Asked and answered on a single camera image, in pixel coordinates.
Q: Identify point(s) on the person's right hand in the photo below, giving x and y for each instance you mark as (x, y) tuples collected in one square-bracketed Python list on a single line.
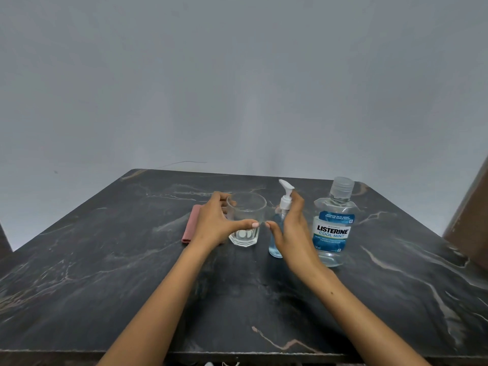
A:
[(297, 243)]

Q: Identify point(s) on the person's left hand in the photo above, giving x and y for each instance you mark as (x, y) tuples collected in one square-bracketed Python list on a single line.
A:
[(207, 226)]

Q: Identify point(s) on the person's left thumb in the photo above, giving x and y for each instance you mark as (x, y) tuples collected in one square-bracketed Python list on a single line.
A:
[(244, 226)]

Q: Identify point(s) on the person's right thumb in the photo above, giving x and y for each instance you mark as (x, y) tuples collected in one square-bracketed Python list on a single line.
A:
[(273, 231)]

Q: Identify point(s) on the clear drinking glass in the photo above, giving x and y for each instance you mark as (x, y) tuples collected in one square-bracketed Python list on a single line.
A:
[(247, 209)]

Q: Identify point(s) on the clear pump bottle blue liquid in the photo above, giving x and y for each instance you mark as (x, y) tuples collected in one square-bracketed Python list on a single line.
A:
[(285, 203)]

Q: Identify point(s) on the person's left forearm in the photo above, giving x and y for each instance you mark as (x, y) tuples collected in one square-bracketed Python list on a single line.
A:
[(160, 312)]

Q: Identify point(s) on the person's right forearm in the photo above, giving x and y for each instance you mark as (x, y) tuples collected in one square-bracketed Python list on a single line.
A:
[(358, 320)]

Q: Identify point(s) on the folded pink cloth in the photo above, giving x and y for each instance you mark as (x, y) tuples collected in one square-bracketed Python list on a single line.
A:
[(189, 224)]

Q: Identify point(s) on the blue label mouthwash bottle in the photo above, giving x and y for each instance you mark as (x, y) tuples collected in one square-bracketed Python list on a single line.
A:
[(334, 232)]

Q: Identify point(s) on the brown wooden furniture panel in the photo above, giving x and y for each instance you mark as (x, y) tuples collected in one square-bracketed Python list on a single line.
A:
[(471, 224)]

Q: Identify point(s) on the dark furniture edge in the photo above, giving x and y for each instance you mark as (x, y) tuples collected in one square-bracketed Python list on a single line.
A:
[(4, 242)]

